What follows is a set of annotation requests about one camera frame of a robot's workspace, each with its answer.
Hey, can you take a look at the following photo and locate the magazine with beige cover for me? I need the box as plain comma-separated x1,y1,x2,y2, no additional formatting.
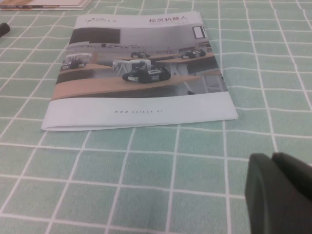
23,0,86,6

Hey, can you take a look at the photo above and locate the green checked tablecloth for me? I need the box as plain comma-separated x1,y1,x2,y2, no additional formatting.
0,0,312,234

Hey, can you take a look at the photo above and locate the AgileX brochure with robot photo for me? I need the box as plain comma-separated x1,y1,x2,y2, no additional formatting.
40,11,238,132

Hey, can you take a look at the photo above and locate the black marker pen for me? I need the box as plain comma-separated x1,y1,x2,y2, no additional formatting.
0,22,11,39

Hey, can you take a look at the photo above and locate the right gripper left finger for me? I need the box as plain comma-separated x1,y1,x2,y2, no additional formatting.
245,153,312,234

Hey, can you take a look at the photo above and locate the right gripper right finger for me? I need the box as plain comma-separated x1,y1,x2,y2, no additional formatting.
271,152,312,195

